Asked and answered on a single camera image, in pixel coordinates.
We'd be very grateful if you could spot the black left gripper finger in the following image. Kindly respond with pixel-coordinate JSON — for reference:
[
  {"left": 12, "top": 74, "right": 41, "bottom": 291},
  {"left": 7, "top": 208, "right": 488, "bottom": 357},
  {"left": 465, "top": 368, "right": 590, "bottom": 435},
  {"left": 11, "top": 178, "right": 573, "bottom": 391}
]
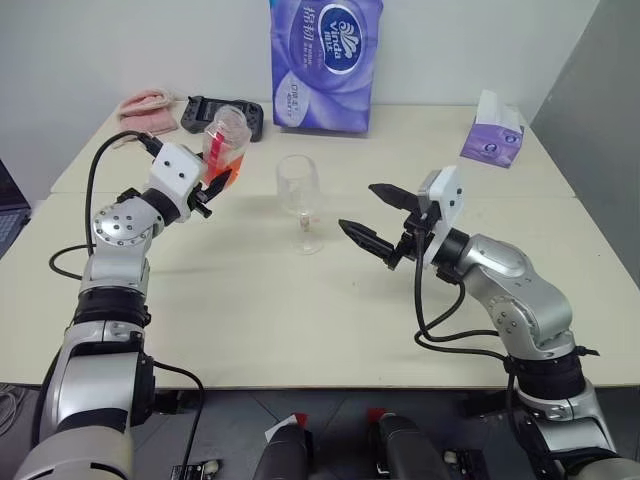
[{"left": 203, "top": 168, "right": 235, "bottom": 200}]

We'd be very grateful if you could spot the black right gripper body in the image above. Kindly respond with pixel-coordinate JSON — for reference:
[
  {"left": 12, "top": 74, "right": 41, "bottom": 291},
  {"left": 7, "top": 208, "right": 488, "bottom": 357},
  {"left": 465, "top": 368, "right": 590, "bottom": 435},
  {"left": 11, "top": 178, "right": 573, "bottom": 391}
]
[{"left": 386, "top": 199, "right": 440, "bottom": 272}]

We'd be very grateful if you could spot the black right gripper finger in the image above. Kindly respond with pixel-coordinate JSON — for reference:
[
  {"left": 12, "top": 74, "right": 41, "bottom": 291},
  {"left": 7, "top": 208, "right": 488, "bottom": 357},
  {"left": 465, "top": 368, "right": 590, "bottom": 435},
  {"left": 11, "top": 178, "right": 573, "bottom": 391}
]
[
  {"left": 367, "top": 182, "right": 421, "bottom": 214},
  {"left": 338, "top": 218, "right": 397, "bottom": 262}
]

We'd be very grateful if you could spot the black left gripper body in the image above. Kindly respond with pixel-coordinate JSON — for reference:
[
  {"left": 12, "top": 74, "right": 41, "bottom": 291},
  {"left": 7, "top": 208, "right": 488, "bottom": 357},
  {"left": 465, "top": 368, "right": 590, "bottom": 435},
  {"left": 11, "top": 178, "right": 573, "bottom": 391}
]
[{"left": 191, "top": 182, "right": 214, "bottom": 220}]

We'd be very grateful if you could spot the plastic bottle with orange liquid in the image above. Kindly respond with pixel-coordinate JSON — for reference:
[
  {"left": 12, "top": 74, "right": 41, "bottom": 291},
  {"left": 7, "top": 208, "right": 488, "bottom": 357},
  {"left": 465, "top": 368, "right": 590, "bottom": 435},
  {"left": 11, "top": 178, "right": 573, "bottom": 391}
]
[{"left": 202, "top": 104, "right": 252, "bottom": 189}]

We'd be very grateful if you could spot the clear wine glass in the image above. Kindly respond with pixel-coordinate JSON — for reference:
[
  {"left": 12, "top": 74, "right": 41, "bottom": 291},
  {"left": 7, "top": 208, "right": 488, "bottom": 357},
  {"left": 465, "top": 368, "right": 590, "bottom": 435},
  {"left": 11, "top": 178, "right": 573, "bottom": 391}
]
[{"left": 275, "top": 154, "right": 324, "bottom": 256}]

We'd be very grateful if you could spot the black handheld game controller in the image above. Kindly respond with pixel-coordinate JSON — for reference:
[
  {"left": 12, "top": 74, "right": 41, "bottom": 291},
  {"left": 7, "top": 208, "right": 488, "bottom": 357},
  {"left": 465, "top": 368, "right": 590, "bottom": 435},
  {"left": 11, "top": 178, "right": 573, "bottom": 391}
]
[{"left": 179, "top": 94, "right": 265, "bottom": 143}]

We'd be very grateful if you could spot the pink folded towel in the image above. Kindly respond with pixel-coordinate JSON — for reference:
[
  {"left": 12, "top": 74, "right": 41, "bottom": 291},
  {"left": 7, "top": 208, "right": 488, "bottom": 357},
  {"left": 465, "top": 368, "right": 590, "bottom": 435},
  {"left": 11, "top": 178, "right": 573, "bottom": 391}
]
[{"left": 117, "top": 87, "right": 178, "bottom": 136}]

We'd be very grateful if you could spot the small purple tissue box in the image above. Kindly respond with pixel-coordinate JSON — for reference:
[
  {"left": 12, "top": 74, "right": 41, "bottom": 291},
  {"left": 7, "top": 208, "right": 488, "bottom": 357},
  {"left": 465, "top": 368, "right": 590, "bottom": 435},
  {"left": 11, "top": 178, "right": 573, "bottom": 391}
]
[{"left": 458, "top": 88, "right": 526, "bottom": 171}]

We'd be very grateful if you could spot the large purple Vinda tissue pack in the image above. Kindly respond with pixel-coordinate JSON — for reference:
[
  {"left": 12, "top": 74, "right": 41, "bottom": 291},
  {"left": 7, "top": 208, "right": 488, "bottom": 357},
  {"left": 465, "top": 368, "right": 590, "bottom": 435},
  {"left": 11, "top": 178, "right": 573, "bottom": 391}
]
[{"left": 271, "top": 0, "right": 386, "bottom": 136}]

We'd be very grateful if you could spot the black clamp block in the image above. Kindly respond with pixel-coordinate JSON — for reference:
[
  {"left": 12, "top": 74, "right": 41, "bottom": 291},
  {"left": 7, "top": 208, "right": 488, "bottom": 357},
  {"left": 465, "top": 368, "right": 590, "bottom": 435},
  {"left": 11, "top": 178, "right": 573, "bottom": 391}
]
[
  {"left": 151, "top": 391, "right": 185, "bottom": 417},
  {"left": 456, "top": 393, "right": 507, "bottom": 420}
]

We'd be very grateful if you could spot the dark laptop computer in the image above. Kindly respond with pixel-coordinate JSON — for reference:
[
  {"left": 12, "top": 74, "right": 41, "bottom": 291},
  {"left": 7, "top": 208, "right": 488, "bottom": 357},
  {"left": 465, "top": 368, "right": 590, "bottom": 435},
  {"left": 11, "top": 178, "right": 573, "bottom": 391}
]
[{"left": 0, "top": 157, "right": 33, "bottom": 260}]

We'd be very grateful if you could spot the dark rounded shape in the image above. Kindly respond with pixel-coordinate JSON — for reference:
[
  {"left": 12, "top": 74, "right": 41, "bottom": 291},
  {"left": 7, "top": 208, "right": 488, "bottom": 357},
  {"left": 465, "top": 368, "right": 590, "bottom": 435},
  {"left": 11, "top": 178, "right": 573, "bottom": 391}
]
[
  {"left": 374, "top": 416, "right": 452, "bottom": 480},
  {"left": 260, "top": 423, "right": 315, "bottom": 480}
]

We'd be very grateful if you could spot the white paper sheet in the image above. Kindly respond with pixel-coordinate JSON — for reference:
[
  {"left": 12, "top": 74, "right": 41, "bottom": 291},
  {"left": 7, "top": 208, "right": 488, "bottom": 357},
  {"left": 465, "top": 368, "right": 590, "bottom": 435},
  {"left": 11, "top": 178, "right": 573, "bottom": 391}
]
[{"left": 263, "top": 416, "right": 301, "bottom": 445}]

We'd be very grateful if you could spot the black box with white knob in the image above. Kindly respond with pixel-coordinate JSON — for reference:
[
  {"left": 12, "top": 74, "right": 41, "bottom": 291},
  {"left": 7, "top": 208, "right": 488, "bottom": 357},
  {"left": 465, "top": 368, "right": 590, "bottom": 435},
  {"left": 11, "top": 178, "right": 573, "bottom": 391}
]
[
  {"left": 171, "top": 458, "right": 222, "bottom": 480},
  {"left": 441, "top": 448, "right": 482, "bottom": 480}
]

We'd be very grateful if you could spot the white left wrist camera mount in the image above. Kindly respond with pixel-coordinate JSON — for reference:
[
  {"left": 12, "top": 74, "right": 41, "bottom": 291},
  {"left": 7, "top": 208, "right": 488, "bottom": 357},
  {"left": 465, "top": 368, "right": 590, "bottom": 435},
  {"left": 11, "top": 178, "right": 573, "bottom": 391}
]
[{"left": 148, "top": 142, "right": 208, "bottom": 222}]

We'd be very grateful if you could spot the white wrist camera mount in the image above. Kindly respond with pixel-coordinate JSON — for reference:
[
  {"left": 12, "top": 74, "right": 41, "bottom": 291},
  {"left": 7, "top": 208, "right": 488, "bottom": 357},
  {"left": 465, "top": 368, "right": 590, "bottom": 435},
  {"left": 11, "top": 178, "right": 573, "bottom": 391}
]
[
  {"left": 417, "top": 166, "right": 465, "bottom": 271},
  {"left": 148, "top": 142, "right": 208, "bottom": 222}
]

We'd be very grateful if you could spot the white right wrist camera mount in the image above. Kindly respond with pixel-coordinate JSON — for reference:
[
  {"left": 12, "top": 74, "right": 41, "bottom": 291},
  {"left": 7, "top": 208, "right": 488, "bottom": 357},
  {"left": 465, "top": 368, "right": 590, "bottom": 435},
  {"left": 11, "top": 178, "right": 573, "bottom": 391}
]
[{"left": 417, "top": 166, "right": 465, "bottom": 271}]

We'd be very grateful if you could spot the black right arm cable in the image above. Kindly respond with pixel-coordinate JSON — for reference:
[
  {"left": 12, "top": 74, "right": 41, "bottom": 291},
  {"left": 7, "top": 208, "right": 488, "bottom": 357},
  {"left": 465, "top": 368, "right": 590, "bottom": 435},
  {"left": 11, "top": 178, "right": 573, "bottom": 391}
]
[{"left": 412, "top": 214, "right": 521, "bottom": 416}]

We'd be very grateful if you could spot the grey cable bundle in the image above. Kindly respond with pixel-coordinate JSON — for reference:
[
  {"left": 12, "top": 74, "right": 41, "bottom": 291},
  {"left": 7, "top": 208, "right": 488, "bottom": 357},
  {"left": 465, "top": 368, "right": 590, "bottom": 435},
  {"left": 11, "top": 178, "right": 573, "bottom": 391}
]
[{"left": 0, "top": 388, "right": 22, "bottom": 432}]

